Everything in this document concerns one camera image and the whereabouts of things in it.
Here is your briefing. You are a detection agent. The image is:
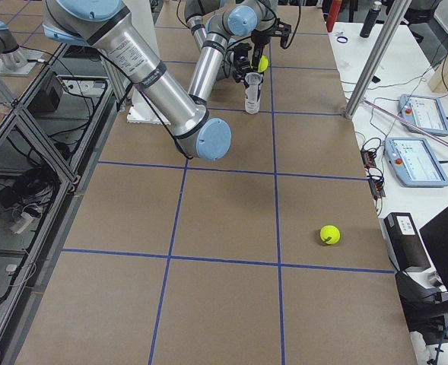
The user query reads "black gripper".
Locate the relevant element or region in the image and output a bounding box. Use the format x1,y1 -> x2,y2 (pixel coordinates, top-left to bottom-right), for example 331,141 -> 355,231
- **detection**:
251,30 -> 269,48
232,43 -> 262,82

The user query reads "yellow tennis ball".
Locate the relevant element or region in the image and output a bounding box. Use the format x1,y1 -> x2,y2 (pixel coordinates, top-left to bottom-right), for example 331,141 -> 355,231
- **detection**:
319,225 -> 341,245
257,56 -> 269,73

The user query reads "clear tennis ball can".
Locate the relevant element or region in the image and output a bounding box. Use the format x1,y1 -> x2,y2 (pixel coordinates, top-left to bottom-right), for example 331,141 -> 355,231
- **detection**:
244,72 -> 262,114

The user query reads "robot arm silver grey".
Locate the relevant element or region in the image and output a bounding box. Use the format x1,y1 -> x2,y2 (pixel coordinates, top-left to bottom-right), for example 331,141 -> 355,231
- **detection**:
184,1 -> 262,106
43,1 -> 277,160

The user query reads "black bottle on desk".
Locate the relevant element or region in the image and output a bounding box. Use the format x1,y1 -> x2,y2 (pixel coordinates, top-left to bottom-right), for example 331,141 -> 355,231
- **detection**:
359,1 -> 382,38

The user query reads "small electronics board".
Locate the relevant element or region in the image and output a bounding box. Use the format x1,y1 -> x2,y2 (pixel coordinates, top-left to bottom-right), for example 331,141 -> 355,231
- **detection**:
361,148 -> 385,201

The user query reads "far blue teach pendant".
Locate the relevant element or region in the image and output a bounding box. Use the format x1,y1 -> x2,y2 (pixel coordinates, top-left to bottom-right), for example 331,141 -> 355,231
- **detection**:
399,94 -> 448,137

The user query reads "blue teach pendant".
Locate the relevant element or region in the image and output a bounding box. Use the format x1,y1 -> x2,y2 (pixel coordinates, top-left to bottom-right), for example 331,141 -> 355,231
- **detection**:
399,94 -> 448,137
384,138 -> 448,188

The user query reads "near blue teach pendant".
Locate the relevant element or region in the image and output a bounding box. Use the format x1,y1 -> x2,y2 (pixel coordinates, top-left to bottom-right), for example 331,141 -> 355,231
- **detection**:
384,138 -> 448,188

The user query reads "black box with label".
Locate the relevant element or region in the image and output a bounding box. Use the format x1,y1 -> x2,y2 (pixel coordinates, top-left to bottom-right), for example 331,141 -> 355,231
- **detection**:
383,212 -> 431,272

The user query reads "aluminium frame post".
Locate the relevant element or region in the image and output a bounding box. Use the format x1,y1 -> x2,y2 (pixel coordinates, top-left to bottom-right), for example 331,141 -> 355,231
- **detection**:
343,0 -> 411,119

